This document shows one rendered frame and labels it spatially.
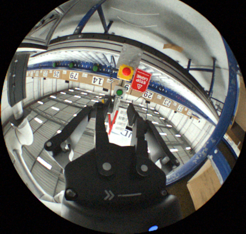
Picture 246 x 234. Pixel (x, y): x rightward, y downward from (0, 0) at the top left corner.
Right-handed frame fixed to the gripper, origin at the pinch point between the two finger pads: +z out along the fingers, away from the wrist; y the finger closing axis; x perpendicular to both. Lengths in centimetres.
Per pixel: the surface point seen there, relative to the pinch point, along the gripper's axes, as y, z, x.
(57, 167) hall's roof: -376, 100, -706
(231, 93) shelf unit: 17.7, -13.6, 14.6
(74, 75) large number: -72, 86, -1
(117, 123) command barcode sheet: 4.6, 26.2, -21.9
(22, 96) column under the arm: -67, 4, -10
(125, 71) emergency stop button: -0.3, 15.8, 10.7
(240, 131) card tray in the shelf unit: 52, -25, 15
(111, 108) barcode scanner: -2.2, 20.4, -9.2
